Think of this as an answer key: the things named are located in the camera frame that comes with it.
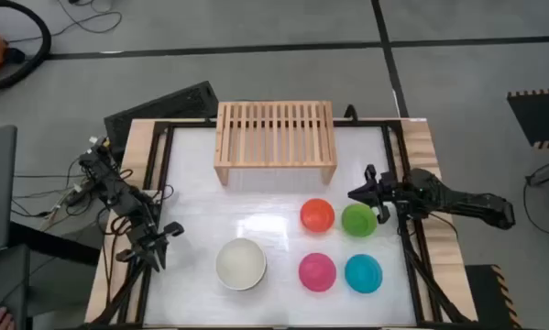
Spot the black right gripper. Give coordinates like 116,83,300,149
346,164,397,226

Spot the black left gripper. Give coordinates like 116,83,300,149
116,222,185,271

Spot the small green plastic bowl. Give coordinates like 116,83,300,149
340,203,379,238

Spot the small orange plastic bowl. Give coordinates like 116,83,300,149
299,197,336,234

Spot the small cyan plastic bowl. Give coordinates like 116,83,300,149
344,253,384,294

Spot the large white bowl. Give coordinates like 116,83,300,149
215,236,268,292

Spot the small pink plastic bowl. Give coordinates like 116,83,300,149
298,252,338,293

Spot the wooden slatted shelf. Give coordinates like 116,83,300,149
213,100,339,187

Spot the black mat with striped edge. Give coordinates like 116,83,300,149
465,264,522,330
506,87,549,150

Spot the grey floor device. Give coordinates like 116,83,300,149
524,160,549,188

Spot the black metal table frame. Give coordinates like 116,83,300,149
90,117,477,330

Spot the black looped floor cable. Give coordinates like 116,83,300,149
522,159,549,238

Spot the thin black floor cable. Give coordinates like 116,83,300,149
7,0,124,45

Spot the black vacuum hose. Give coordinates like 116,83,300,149
0,0,53,93

